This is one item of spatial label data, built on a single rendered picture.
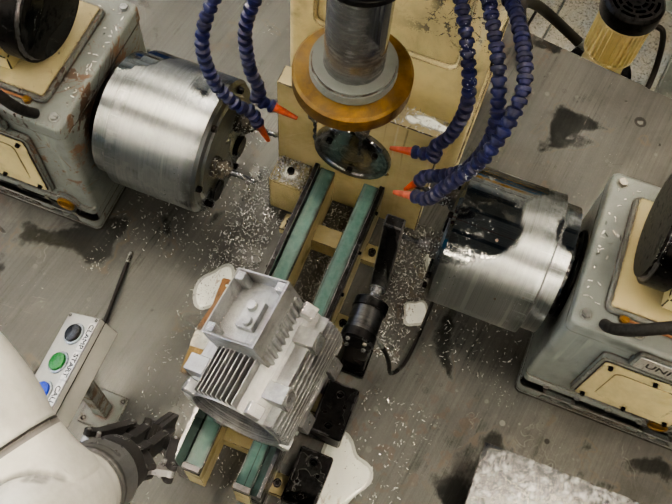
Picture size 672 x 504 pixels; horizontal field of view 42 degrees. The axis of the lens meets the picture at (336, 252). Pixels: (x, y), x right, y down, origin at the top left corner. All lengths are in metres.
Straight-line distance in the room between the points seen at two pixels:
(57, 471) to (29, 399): 0.08
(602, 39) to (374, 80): 1.21
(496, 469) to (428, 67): 0.69
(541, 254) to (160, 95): 0.67
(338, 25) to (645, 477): 1.00
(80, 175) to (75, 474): 0.81
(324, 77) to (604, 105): 0.92
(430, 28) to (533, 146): 0.54
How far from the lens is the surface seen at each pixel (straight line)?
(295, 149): 1.67
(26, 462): 0.90
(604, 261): 1.41
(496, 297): 1.41
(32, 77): 1.54
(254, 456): 1.48
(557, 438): 1.68
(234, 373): 1.32
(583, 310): 1.36
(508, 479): 1.52
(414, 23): 1.47
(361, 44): 1.18
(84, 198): 1.69
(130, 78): 1.51
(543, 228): 1.40
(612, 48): 2.40
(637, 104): 2.05
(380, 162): 1.57
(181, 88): 1.49
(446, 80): 1.54
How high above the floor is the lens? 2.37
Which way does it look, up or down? 65 degrees down
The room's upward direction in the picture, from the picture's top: 7 degrees clockwise
